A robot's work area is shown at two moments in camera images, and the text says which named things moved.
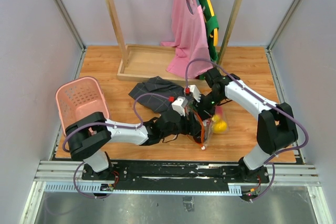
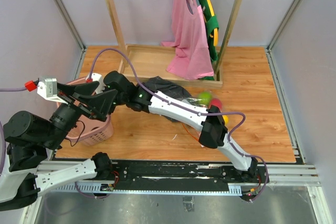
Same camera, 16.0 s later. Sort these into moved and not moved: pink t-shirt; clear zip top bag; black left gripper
Moved: black left gripper; clear zip top bag
Not moved: pink t-shirt
